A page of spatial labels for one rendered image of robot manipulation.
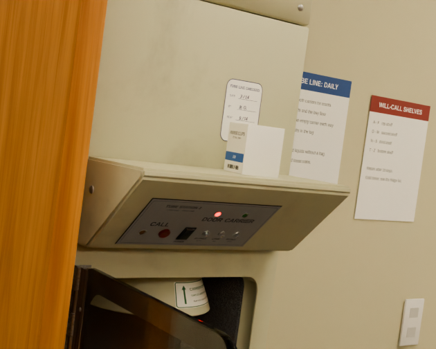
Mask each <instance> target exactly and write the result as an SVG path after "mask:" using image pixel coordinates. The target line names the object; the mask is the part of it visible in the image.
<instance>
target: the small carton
mask: <svg viewBox="0 0 436 349"><path fill-rule="evenodd" d="M284 131H285V129H282V128H276V127H267V126H261V125H251V124H246V123H234V122H230V126H229V132H228V142H227V147H226V157H225V163H224V170H225V171H229V172H234V173H237V174H241V175H251V176H258V177H270V178H278V175H279V170H280V160H281V155H282V145H283V140H284Z"/></svg>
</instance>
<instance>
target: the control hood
mask: <svg viewBox="0 0 436 349"><path fill-rule="evenodd" d="M350 192H351V189H350V188H349V186H344V185H340V184H333V183H329V182H324V181H317V180H313V179H306V178H302V177H294V176H291V175H283V174H279V175H278V178H270V177H258V176H251V175H244V174H237V173H234V172H229V171H225V170H224V169H218V168H204V167H196V166H188V165H174V164H166V163H152V162H145V161H131V160H123V159H109V158H102V157H94V156H90V157H89V158H88V161H87V172H86V178H85V184H84V194H83V200H82V211H81V217H80V227H79V233H78V244H79V245H81V246H84V247H86V248H126V249H206V250H247V251H290V250H293V249H294V248H295V247H296V246H297V245H298V244H299V243H300V242H301V241H302V240H303V239H305V238H306V237H307V236H308V235H309V234H310V233H311V232H312V231H313V230H314V229H315V228H316V227H317V226H318V225H319V224H320V223H321V222H322V221H323V220H324V219H325V218H326V217H327V216H328V215H329V214H330V213H331V212H332V211H333V210H334V209H335V208H337V207H338V206H339V205H340V204H341V203H342V202H343V201H344V200H345V199H346V198H347V197H348V196H349V194H350ZM152 198H162V199H184V200H195V201H206V202H228V203H239V204H261V205H272V206H282V207H281V208H280V209H279V210H278V211H277V212H276V213H275V214H274V215H273V216H272V217H271V218H270V219H269V220H268V222H267V223H266V224H265V225H264V226H263V227H262V228H261V229H260V230H259V231H258V232H257V233H256V234H255V235H254V236H253V237H252V238H251V239H250V240H249V241H248V242H247V243H246V244H245V245H244V246H242V247H223V246H190V245H156V244H115V243H116V242H117V240H118V239H119V238H120V236H121V235H122V234H123V233H124V232H125V231H126V230H127V228H128V227H129V226H130V224H131V223H132V222H133V221H134V220H135V219H136V218H137V216H138V215H139V214H140V212H141V211H142V210H143V209H144V207H146V205H147V204H148V203H149V202H150V200H151V199H152Z"/></svg>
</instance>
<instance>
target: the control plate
mask: <svg viewBox="0 0 436 349"><path fill-rule="evenodd" d="M281 207H282V206H272V205H261V204H239V203H228V202H206V201H195V200H184V199H162V198H152V199H151V200H150V202H149V203H148V204H147V205H146V207H144V209H143V210H142V211H141V212H140V214H139V215H138V216H137V218H136V219H135V220H134V221H133V222H132V223H131V224H130V226H129V227H128V228H127V230H126V231H125V232H124V233H123V234H122V235H121V236H120V238H119V239H118V240H117V242H116V243H115V244H156V245H190V246H223V247H242V246H244V245H245V244H246V243H247V242H248V241H249V240H250V239H251V238H252V237H253V236H254V235H255V234H256V233H257V232H258V231H259V230H260V229H261V228H262V227H263V226H264V225H265V224H266V223H267V222H268V220H269V219H270V218H271V217H272V216H273V215H274V214H275V213H276V212H277V211H278V210H279V209H280V208H281ZM218 211H221V212H222V214H221V215H220V216H219V217H214V214H215V213H216V212H218ZM244 213H249V216H248V217H245V218H241V216H242V215H243V214H244ZM186 227H194V228H197V229H196V230H195V231H194V232H193V233H192V235H191V236H190V237H189V238H188V239H187V240H176V238H177V237H178V236H179V234H180V233H181V232H182V231H183V230H184V229H185V228H186ZM143 229H146V230H147V232H146V233H145V234H143V235H139V234H138V232H139V231H140V230H143ZM164 229H169V230H170V234H169V235H168V236H167V237H165V238H160V237H159V236H158V233H159V232H160V231H162V230H164ZM204 231H209V234H208V237H206V236H203V235H202V233H203V232H204ZM222 231H224V232H225V233H224V237H222V238H221V236H218V233H219V232H222ZM236 232H240V234H239V237H238V238H236V237H234V236H233V234H234V233H236Z"/></svg>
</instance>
